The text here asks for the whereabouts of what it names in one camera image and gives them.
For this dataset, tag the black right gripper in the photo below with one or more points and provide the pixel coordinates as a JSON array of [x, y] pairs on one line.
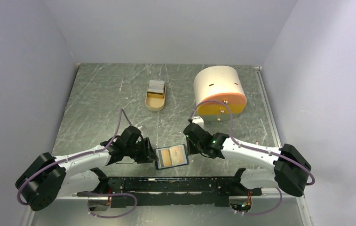
[[190, 149]]

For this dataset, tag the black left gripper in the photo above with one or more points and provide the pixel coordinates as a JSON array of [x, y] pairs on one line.
[[147, 155]]

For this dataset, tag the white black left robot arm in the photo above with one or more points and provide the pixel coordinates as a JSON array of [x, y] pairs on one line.
[[50, 177]]

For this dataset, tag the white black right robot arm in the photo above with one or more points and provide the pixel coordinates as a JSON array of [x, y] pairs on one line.
[[284, 168]]

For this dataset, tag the beige oval card tray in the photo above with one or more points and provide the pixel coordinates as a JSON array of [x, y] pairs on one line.
[[155, 104]]

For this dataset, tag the stack of credit cards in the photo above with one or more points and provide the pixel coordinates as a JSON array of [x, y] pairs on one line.
[[156, 89]]

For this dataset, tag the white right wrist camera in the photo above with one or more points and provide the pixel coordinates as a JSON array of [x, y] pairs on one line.
[[197, 120]]

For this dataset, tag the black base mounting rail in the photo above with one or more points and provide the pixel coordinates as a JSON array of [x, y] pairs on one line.
[[175, 191]]

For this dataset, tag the aluminium extrusion rail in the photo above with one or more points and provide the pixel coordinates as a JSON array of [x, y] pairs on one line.
[[282, 181]]

